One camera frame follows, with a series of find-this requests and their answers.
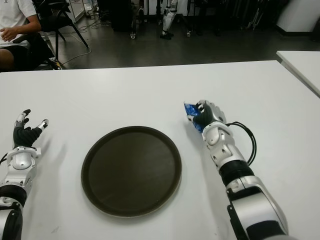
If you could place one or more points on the neighbouring white table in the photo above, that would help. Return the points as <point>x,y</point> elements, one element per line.
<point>300,65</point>

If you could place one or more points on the black empty chair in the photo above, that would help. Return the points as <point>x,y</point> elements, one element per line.
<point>57,20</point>

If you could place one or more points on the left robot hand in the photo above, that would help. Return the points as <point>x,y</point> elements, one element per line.
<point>23,137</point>

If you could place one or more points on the blue Oreo cookie pack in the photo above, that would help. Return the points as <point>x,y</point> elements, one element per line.
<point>190,108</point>

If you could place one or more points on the black wheeled cart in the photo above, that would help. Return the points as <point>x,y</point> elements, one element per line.
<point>121,15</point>

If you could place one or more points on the black chair under person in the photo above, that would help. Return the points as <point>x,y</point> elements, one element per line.
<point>37,50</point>

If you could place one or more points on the round dark brown tray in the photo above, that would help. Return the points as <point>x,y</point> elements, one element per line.
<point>131,172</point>

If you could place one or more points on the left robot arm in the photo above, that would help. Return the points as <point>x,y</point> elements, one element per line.
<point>21,161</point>

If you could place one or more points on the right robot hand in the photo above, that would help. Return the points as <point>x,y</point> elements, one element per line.
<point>212,113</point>

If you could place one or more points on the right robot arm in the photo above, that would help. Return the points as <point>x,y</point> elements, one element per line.
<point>217,140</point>

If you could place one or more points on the white humanoid robot legs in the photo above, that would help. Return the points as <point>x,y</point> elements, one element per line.
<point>167,20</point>

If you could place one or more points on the white curved panel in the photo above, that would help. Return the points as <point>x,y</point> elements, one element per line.
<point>296,15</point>

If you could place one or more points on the seated person white shirt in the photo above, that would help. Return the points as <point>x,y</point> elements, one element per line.
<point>12,15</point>

